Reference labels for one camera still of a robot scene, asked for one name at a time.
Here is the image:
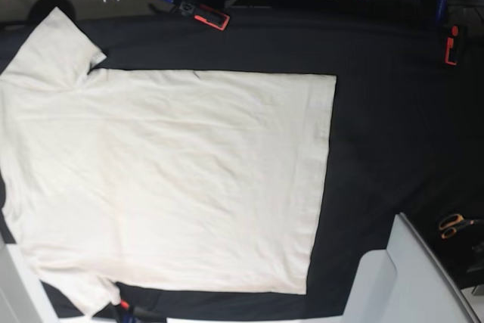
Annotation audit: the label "white T-shirt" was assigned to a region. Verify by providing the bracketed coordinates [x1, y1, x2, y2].
[1, 9, 337, 316]

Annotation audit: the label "blue orange clamp top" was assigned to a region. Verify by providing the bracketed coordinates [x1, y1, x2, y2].
[161, 0, 230, 31]

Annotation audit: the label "blue orange clamp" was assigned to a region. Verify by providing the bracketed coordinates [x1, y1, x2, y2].
[435, 0, 467, 67]
[161, 0, 230, 31]
[109, 300, 167, 323]

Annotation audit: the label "black table cloth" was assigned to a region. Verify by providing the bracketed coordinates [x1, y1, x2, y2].
[0, 8, 484, 319]

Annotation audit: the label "blue orange clamp bottom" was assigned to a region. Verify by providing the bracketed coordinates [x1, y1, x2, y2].
[109, 300, 167, 323]

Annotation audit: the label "white plastic bin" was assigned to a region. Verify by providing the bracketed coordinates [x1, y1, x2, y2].
[341, 213, 479, 323]

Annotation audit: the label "blue orange clamp right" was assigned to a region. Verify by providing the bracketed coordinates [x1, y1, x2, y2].
[435, 0, 467, 67]

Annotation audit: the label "orange handled scissors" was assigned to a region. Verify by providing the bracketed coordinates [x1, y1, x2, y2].
[438, 213, 483, 240]

